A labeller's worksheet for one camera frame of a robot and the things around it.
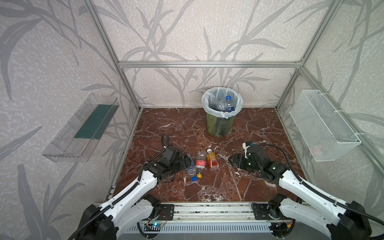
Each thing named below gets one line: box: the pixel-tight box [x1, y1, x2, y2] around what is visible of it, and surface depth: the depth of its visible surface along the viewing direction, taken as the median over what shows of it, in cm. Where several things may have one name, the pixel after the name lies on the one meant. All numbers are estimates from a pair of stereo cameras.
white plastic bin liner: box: [201, 86, 243, 119], surface depth 93 cm
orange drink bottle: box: [207, 148, 220, 172], surface depth 88 cm
